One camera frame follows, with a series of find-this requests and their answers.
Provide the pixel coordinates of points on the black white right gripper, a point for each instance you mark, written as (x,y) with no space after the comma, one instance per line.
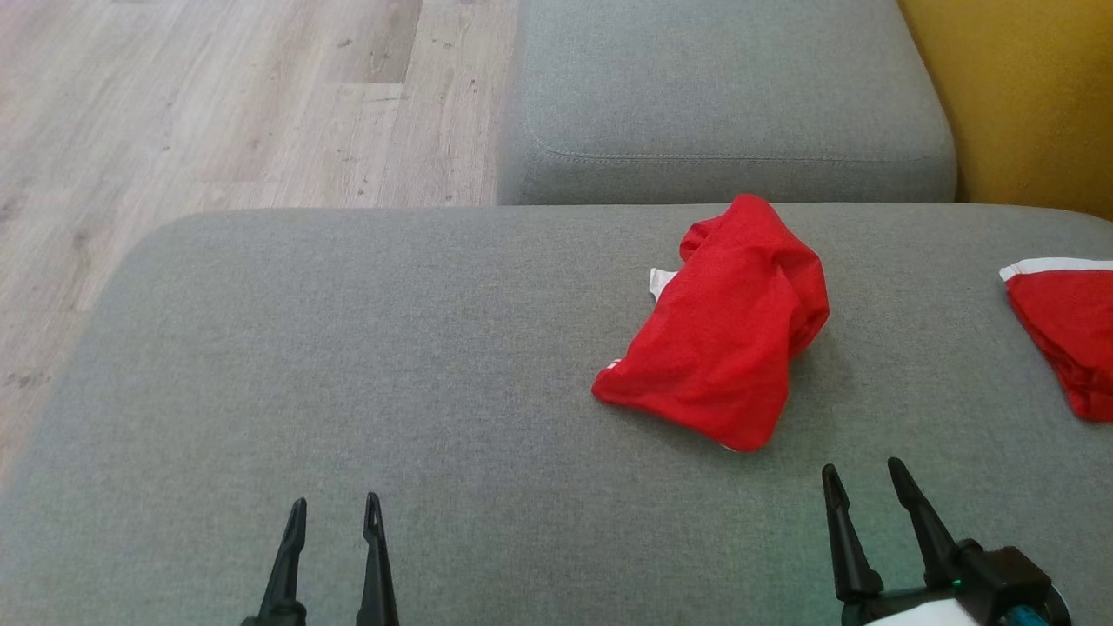
(1000,582)

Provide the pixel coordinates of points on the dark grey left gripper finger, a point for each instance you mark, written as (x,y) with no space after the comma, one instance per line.
(285,565)
(377,574)

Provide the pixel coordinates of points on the red garment with white sleeves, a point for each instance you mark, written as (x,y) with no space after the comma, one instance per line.
(722,348)

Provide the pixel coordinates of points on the red garment with white trim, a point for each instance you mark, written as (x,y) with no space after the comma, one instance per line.
(1069,330)

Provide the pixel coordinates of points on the large grey sofa seat cushion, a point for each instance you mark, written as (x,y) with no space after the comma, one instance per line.
(348,365)

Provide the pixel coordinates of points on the yellow sofa backrest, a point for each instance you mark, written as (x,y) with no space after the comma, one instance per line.
(1026,87)

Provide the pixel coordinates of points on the small grey sofa seat cushion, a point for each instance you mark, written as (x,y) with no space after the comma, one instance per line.
(722,87)

